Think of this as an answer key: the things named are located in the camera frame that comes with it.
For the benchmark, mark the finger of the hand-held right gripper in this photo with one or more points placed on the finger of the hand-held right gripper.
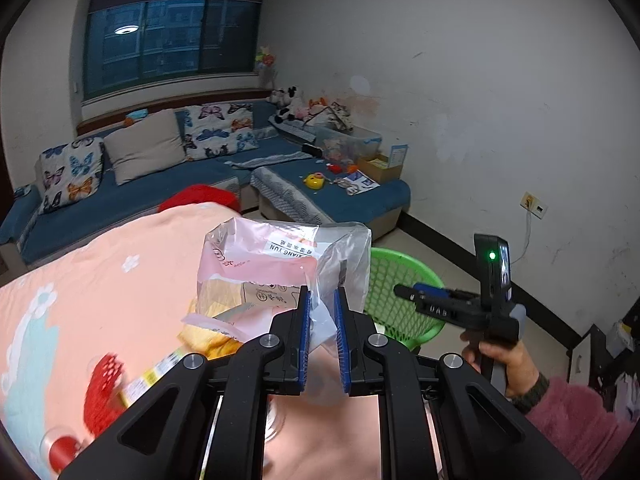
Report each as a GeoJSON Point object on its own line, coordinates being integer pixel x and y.
{"type": "Point", "coordinates": [440, 307]}

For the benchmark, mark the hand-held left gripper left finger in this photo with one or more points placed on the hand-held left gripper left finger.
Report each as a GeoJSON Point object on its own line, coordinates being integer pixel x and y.
{"type": "Point", "coordinates": [305, 350]}

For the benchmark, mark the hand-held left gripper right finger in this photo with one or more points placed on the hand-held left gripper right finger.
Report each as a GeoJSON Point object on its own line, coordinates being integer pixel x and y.
{"type": "Point", "coordinates": [342, 350]}

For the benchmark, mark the green plastic basket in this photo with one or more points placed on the green plastic basket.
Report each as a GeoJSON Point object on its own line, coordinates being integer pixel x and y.
{"type": "Point", "coordinates": [400, 270]}

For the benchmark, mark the clear pink plastic bag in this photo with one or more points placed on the clear pink plastic bag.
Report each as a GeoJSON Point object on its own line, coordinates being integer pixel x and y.
{"type": "Point", "coordinates": [280, 265]}

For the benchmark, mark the orange peel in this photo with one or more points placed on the orange peel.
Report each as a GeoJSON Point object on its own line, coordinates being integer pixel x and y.
{"type": "Point", "coordinates": [210, 340]}

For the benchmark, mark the person's right forearm pink sleeve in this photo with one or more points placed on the person's right forearm pink sleeve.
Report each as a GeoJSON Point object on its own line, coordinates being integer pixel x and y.
{"type": "Point", "coordinates": [575, 425]}

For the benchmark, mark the person's right hand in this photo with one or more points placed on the person's right hand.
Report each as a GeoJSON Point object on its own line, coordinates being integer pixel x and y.
{"type": "Point", "coordinates": [517, 365]}

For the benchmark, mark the dark cabinet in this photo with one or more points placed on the dark cabinet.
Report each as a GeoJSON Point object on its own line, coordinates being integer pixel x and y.
{"type": "Point", "coordinates": [610, 355]}

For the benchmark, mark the blue white leaflet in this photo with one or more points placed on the blue white leaflet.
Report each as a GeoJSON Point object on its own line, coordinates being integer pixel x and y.
{"type": "Point", "coordinates": [362, 182]}

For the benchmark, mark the cardboard box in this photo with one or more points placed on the cardboard box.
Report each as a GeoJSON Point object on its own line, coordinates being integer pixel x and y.
{"type": "Point", "coordinates": [380, 167]}

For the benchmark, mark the blue white card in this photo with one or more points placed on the blue white card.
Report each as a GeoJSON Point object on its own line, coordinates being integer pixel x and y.
{"type": "Point", "coordinates": [397, 156]}

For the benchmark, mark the yellow snack wrapper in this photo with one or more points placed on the yellow snack wrapper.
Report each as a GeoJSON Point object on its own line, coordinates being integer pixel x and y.
{"type": "Point", "coordinates": [150, 377]}

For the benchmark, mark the yellow toy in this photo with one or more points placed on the yellow toy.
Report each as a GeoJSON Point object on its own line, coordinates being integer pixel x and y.
{"type": "Point", "coordinates": [316, 180]}

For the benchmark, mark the red cloth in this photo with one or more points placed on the red cloth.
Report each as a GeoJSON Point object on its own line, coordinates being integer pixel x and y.
{"type": "Point", "coordinates": [200, 197]}

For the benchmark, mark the clear plastic storage bin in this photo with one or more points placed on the clear plastic storage bin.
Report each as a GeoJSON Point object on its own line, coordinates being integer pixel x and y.
{"type": "Point", "coordinates": [350, 142]}

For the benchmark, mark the grey cloth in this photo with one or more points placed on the grey cloth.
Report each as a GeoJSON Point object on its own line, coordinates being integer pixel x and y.
{"type": "Point", "coordinates": [270, 159]}

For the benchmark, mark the black remote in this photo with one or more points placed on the black remote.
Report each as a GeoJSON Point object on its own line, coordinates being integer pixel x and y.
{"type": "Point", "coordinates": [311, 149]}

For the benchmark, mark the red white dotted wrapper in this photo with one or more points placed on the red white dotted wrapper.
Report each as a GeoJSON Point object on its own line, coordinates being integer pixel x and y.
{"type": "Point", "coordinates": [102, 390]}

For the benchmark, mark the pink flower printed blanket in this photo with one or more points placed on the pink flower printed blanket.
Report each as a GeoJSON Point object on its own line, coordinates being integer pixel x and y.
{"type": "Point", "coordinates": [100, 280]}

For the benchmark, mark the blue corner sofa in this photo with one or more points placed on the blue corner sofa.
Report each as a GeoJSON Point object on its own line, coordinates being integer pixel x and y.
{"type": "Point", "coordinates": [150, 195]}

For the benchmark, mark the butterfly print pillow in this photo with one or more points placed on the butterfly print pillow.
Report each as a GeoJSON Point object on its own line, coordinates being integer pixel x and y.
{"type": "Point", "coordinates": [220, 130]}
{"type": "Point", "coordinates": [70, 175]}

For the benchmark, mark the black white plush toy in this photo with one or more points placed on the black white plush toy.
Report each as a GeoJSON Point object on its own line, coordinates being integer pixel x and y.
{"type": "Point", "coordinates": [287, 105]}

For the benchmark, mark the beige pillow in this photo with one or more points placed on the beige pillow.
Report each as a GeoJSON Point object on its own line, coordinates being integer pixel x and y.
{"type": "Point", "coordinates": [145, 147]}

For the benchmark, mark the clear cup with red base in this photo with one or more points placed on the clear cup with red base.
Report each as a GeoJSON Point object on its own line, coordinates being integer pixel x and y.
{"type": "Point", "coordinates": [65, 452]}

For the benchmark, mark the orange blue toy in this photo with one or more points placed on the orange blue toy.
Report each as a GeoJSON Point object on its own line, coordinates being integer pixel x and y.
{"type": "Point", "coordinates": [136, 117]}

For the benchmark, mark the colourful pinwheel toy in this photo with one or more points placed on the colourful pinwheel toy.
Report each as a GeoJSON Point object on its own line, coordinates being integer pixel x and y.
{"type": "Point", "coordinates": [265, 58]}

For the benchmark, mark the window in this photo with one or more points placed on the window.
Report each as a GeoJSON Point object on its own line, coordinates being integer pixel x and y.
{"type": "Point", "coordinates": [170, 40]}

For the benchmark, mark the wall socket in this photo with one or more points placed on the wall socket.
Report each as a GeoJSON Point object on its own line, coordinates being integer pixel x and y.
{"type": "Point", "coordinates": [535, 205]}

